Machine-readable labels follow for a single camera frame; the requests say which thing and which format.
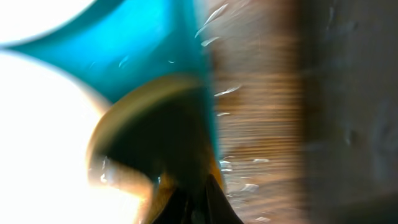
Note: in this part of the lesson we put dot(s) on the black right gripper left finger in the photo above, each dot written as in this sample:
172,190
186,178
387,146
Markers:
177,210

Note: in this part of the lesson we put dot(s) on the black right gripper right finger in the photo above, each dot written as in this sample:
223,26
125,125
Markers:
217,208

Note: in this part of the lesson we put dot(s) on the yellow-green sponge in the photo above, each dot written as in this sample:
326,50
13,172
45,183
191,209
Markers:
154,140

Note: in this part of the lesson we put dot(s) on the white plate with red stain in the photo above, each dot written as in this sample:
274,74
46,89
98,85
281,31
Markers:
47,119

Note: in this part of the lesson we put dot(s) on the teal plastic tray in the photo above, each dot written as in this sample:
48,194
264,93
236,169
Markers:
115,46

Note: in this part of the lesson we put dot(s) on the black water tray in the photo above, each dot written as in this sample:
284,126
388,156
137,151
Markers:
349,61

